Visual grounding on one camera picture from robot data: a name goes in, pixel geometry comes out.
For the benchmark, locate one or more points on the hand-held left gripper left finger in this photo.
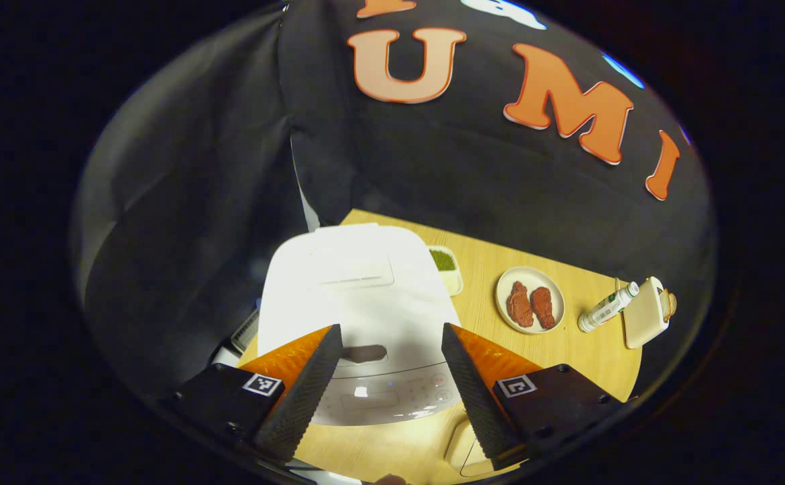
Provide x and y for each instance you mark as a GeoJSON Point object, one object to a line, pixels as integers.
{"type": "Point", "coordinates": [308, 394]}

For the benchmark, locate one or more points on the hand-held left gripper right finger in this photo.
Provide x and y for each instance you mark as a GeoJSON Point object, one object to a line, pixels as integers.
{"type": "Point", "coordinates": [473, 397]}

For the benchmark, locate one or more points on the white rice cooker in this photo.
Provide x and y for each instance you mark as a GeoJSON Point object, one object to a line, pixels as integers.
{"type": "Point", "coordinates": [358, 283]}

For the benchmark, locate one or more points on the clear plastic container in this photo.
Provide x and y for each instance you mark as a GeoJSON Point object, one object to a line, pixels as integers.
{"type": "Point", "coordinates": [463, 448]}

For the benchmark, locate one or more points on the white flat tray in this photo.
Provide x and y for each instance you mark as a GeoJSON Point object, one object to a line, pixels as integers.
{"type": "Point", "coordinates": [245, 331]}

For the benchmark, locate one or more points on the white paper sheet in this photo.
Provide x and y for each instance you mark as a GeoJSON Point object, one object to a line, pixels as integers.
{"type": "Point", "coordinates": [225, 357]}

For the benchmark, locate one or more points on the red meat piece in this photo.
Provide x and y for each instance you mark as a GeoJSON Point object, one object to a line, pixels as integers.
{"type": "Point", "coordinates": [543, 308]}
{"type": "Point", "coordinates": [519, 304]}

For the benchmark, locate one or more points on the white divided bean dish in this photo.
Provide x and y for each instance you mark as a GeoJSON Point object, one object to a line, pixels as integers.
{"type": "Point", "coordinates": [453, 283]}

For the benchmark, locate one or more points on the white round plate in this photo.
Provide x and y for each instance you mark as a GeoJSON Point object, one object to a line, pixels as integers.
{"type": "Point", "coordinates": [527, 273]}

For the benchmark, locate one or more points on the white bottle green cap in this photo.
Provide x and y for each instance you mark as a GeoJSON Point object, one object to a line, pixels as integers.
{"type": "Point", "coordinates": [601, 313]}

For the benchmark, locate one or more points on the white toaster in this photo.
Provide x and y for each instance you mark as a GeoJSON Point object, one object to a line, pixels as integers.
{"type": "Point", "coordinates": [643, 316]}

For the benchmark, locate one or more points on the toast bread slice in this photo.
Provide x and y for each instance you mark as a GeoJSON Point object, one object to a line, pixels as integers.
{"type": "Point", "coordinates": [669, 306]}

